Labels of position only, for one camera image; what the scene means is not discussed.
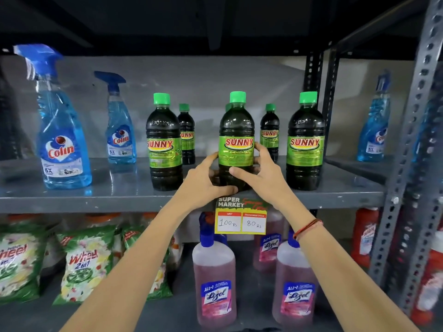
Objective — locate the person's left hand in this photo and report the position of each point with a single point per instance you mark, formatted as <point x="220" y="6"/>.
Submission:
<point x="195" y="186"/>

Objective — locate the person's right hand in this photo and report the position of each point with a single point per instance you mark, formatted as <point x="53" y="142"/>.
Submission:
<point x="268" y="179"/>

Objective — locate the person's left thumb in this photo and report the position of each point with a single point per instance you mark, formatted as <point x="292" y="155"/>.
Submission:
<point x="224" y="190"/>

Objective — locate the person's right thumb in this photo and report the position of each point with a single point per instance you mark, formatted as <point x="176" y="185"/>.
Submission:
<point x="242" y="173"/>

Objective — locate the person's right forearm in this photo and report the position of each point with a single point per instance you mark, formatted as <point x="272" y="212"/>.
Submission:
<point x="342" y="280"/>

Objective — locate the person's left forearm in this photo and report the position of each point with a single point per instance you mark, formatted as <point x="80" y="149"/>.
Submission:
<point x="138" y="273"/>

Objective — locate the yellow price tag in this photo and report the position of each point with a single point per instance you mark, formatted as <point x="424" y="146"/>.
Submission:
<point x="240" y="223"/>

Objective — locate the pink cleaner bottle blue cap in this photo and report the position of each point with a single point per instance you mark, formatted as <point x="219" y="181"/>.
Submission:
<point x="214" y="273"/>
<point x="268" y="250"/>
<point x="294" y="273"/>

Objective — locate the green detergent packet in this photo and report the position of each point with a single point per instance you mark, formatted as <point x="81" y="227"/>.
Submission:
<point x="133" y="238"/>
<point x="19" y="262"/>
<point x="84" y="262"/>

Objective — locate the small blue spray bottle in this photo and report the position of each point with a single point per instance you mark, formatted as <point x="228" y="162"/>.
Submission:
<point x="374" y="134"/>
<point x="120" y="141"/>

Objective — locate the grey metal shelf rack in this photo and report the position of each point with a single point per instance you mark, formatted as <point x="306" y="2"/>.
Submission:
<point x="103" y="197"/>

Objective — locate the orange-topped detergent packet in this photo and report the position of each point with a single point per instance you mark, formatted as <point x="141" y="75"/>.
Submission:
<point x="102" y="219"/>
<point x="24" y="217"/>

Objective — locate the red cleaner bottle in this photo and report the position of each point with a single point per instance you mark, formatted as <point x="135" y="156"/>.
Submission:
<point x="431" y="283"/>
<point x="365" y="235"/>

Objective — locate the grey perforated shelf rack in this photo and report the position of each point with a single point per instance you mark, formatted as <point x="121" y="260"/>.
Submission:
<point x="401" y="176"/>

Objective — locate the large blue spray bottle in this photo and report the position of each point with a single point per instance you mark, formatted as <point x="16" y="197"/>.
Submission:
<point x="64" y="152"/>

